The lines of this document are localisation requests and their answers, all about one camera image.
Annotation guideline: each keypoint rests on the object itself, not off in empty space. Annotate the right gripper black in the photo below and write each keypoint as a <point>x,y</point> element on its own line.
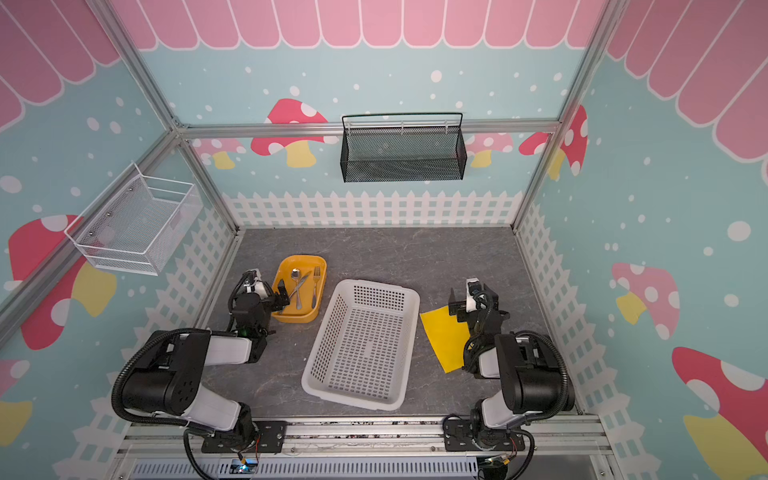
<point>478,300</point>

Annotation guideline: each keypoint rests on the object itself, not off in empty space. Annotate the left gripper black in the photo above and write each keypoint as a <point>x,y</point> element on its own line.
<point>271,298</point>

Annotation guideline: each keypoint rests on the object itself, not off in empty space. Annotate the silver table knife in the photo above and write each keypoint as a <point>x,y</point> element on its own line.
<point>297,299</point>

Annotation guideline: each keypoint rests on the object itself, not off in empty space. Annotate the yellow plastic utensil tray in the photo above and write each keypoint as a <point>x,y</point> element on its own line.
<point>306,263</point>

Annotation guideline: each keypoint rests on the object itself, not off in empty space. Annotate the silver fork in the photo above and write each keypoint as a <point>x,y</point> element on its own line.
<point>317,273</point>

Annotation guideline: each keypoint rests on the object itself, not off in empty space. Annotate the white perforated plastic basket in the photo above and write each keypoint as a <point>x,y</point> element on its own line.
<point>362,354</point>

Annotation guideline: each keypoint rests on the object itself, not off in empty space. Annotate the silver spoon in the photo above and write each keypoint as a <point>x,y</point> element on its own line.
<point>296,277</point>

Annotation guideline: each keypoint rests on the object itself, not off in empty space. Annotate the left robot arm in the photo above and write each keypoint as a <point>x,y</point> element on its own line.
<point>162,382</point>

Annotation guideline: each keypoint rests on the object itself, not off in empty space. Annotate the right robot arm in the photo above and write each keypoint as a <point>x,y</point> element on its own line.
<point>534,382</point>

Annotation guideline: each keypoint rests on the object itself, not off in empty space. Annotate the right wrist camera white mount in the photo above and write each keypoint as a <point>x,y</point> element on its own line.
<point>475,295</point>

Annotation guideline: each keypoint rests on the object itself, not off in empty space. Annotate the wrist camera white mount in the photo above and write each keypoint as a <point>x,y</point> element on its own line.
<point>254,284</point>
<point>475,295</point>

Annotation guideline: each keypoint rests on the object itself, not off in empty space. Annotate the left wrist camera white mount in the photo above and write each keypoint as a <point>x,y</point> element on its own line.
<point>254,284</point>

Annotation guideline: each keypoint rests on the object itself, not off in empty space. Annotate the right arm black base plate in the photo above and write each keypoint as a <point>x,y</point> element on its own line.
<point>467,435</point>

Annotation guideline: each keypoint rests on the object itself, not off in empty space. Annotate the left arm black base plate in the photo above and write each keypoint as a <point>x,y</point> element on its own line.
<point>260,437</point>

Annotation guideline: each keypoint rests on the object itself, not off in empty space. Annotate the white wire wall basket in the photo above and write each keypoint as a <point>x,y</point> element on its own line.
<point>137,224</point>

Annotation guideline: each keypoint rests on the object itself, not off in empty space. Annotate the black wire mesh wall basket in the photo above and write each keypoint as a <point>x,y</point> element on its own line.
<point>403,147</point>

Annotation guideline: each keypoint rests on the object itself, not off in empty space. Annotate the white vented cable duct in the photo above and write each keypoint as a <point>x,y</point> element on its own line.
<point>344,468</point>

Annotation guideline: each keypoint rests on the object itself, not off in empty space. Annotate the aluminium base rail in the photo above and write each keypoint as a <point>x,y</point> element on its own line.
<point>376,436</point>

